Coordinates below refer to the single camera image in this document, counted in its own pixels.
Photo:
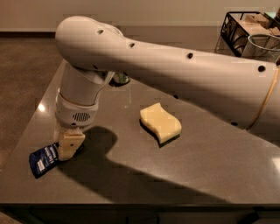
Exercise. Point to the black wire basket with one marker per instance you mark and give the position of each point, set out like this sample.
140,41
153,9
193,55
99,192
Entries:
239,25

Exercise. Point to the yellow sponge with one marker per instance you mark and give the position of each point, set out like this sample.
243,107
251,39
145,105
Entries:
163,124

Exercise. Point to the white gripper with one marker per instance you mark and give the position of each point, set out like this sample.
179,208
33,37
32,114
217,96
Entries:
74,114

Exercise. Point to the blue rxbar wrapper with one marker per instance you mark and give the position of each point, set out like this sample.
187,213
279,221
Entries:
43,160

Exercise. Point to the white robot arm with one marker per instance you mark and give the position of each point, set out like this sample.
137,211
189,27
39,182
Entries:
238,90

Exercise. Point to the clear glass bowl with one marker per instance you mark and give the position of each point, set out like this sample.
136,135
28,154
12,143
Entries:
262,47

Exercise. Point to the green soda can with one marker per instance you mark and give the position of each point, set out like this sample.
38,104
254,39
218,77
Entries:
120,79

